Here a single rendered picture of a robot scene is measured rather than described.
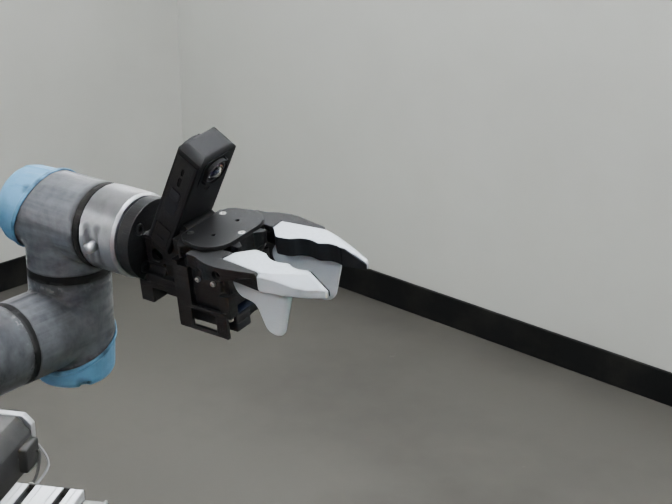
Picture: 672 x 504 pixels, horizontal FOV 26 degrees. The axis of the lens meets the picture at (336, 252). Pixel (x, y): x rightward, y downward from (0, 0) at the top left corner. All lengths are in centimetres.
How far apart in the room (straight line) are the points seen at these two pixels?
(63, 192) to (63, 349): 14
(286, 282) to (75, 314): 27
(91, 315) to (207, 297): 16
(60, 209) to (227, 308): 19
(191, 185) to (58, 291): 21
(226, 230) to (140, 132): 466
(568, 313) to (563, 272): 14
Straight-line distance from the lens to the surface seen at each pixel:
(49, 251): 129
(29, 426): 195
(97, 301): 131
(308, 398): 464
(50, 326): 128
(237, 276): 111
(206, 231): 117
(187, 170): 114
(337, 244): 114
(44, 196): 128
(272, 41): 547
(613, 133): 455
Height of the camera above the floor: 209
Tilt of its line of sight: 21 degrees down
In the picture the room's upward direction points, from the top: straight up
